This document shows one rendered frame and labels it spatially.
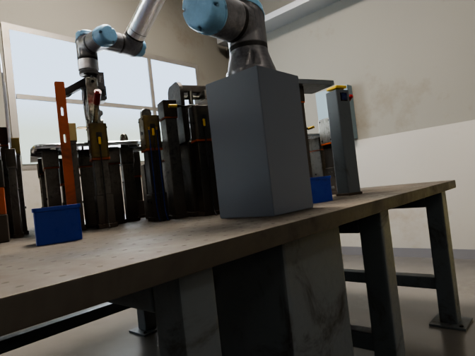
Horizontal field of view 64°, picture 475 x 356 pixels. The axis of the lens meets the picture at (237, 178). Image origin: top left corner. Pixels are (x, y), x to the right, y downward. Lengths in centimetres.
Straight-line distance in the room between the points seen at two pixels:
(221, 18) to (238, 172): 41
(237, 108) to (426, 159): 270
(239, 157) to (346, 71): 297
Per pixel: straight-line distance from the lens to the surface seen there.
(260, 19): 120
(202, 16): 107
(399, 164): 367
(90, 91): 142
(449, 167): 356
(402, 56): 376
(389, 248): 140
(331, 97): 168
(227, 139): 109
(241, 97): 106
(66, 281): 51
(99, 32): 152
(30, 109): 332
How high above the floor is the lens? 79
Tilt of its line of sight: 1 degrees up
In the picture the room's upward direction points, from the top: 6 degrees counter-clockwise
